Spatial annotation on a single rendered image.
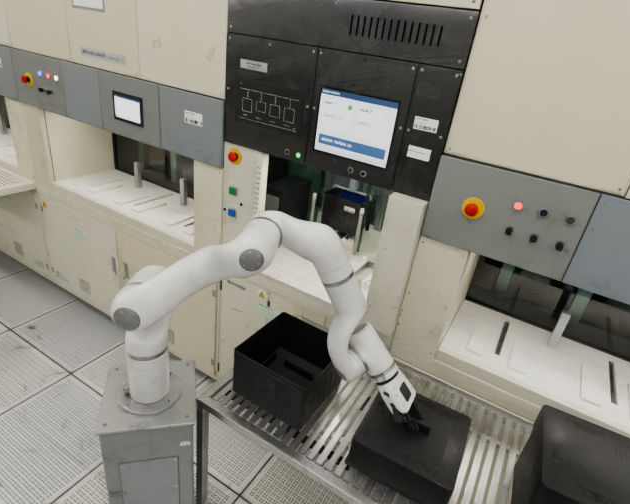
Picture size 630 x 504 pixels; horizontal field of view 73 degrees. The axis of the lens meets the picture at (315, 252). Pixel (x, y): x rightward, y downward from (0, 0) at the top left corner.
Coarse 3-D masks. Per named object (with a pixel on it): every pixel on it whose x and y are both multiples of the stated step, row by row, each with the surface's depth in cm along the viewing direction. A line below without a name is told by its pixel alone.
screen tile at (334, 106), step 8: (328, 104) 146; (336, 104) 145; (344, 104) 144; (352, 104) 142; (336, 112) 146; (344, 112) 144; (352, 112) 143; (328, 120) 148; (344, 120) 145; (352, 120) 144; (320, 128) 151; (328, 128) 150; (336, 128) 148; (344, 128) 146
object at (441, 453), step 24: (384, 408) 130; (432, 408) 133; (360, 432) 121; (384, 432) 122; (408, 432) 123; (432, 432) 124; (456, 432) 126; (360, 456) 120; (384, 456) 115; (408, 456) 116; (432, 456) 117; (456, 456) 118; (384, 480) 118; (408, 480) 114; (432, 480) 111
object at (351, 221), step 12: (324, 192) 221; (336, 192) 231; (360, 192) 221; (324, 204) 223; (336, 204) 219; (348, 204) 215; (360, 204) 212; (372, 204) 225; (324, 216) 225; (336, 216) 221; (348, 216) 218; (372, 216) 232; (336, 228) 224; (348, 228) 220
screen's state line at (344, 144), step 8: (320, 136) 152; (328, 136) 151; (328, 144) 152; (336, 144) 150; (344, 144) 148; (352, 144) 147; (360, 144) 145; (360, 152) 146; (368, 152) 145; (376, 152) 143; (384, 152) 142
